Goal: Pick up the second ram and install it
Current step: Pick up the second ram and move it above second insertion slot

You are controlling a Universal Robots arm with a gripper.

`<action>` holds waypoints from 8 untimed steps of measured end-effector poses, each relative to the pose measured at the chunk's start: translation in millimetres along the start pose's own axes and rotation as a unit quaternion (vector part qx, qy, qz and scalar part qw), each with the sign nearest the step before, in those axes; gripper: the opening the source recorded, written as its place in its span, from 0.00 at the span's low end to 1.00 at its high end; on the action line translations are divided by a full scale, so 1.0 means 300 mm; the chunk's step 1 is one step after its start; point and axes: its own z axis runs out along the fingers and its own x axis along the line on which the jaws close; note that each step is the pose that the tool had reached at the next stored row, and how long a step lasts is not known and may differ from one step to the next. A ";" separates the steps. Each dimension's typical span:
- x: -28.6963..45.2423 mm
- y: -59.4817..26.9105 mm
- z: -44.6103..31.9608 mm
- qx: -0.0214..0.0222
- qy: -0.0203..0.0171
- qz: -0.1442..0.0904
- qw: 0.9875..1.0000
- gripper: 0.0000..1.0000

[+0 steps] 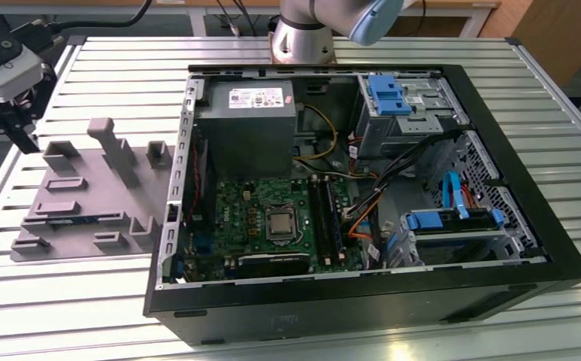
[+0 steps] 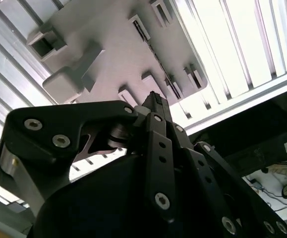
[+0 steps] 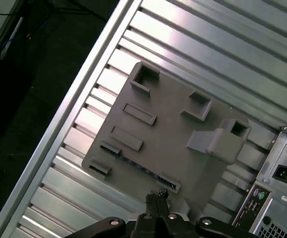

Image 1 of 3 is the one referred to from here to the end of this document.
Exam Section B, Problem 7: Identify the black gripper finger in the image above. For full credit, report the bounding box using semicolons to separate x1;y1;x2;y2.
0;108;42;153

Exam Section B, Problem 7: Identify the RAM stick with label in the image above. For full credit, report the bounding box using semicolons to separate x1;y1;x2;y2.
28;213;122;227

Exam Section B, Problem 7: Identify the black RAM slot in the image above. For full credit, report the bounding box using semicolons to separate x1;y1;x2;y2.
309;174;333;266
319;175;341;264

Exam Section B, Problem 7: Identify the grey parts rack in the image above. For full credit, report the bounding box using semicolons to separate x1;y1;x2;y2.
9;117;180;263

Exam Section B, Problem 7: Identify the grey power supply unit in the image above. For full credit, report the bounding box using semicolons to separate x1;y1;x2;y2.
192;77;300;181

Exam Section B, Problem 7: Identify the green motherboard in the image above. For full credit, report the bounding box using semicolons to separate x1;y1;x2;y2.
182;176;367;281

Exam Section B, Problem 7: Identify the silver CPU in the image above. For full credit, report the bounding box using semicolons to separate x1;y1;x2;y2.
269;214;296;235

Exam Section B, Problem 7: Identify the metal CPU socket cover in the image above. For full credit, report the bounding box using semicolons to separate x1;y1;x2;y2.
262;203;301;242

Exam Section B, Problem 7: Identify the black graphics card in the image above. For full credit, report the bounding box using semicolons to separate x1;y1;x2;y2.
234;250;312;279

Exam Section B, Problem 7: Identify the blue drive bay latch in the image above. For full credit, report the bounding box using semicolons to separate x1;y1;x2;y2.
368;74;415;117

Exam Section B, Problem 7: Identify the silver drive bay cage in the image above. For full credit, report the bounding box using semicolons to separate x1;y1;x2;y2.
357;73;472;159

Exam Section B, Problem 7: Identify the hard disk in blue carrier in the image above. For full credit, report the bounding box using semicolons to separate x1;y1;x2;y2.
405;208;505;236

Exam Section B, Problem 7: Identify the black open PC case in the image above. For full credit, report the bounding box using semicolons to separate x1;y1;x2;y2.
142;62;581;347

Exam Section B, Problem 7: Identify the wooden cabinet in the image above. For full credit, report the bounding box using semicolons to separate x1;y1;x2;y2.
480;0;581;88

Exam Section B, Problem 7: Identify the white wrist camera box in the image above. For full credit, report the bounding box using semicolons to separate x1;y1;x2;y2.
0;7;56;103

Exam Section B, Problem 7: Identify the thick black camera cable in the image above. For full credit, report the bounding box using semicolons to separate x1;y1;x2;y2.
9;0;157;38

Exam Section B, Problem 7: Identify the thin cable with plug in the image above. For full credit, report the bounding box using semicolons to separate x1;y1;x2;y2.
222;0;245;38

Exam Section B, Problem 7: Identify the yellow black wire bundle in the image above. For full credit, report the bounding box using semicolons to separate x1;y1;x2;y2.
293;105;377;180

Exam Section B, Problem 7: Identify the orange wire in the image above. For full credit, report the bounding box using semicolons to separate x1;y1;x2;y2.
348;217;373;240

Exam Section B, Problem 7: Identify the black cable bundle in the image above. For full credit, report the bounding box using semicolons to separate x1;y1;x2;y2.
343;129;460;219

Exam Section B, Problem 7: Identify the black hanging cable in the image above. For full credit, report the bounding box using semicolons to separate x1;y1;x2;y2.
417;0;431;33

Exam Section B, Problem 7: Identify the blue flat wire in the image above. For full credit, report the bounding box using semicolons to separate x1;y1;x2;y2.
443;171;472;221

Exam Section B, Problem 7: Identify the thin red wire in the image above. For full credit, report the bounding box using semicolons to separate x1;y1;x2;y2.
460;183;483;211

